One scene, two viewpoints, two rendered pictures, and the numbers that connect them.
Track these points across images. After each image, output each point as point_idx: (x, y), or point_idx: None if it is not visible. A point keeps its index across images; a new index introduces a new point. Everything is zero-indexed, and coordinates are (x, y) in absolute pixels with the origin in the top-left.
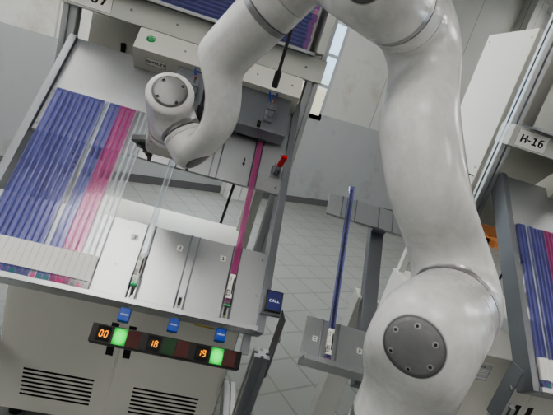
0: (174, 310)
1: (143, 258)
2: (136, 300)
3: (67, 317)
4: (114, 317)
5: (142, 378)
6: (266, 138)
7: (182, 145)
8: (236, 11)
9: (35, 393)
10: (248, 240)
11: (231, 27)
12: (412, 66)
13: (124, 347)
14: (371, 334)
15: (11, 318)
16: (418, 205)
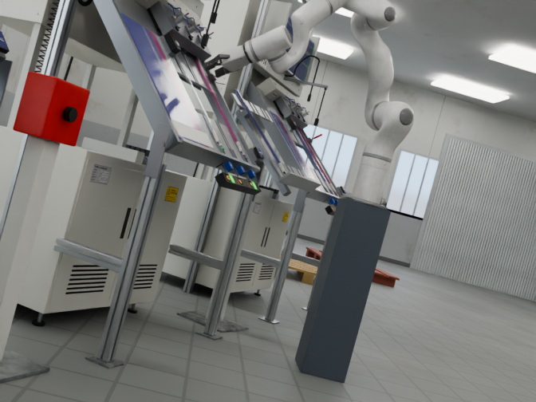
0: (241, 161)
1: (216, 134)
2: (231, 156)
3: (106, 208)
4: (129, 202)
5: None
6: (200, 57)
7: (289, 61)
8: (324, 5)
9: (75, 289)
10: (126, 143)
11: (321, 12)
12: (372, 36)
13: (234, 184)
14: (393, 118)
15: (75, 217)
16: (388, 80)
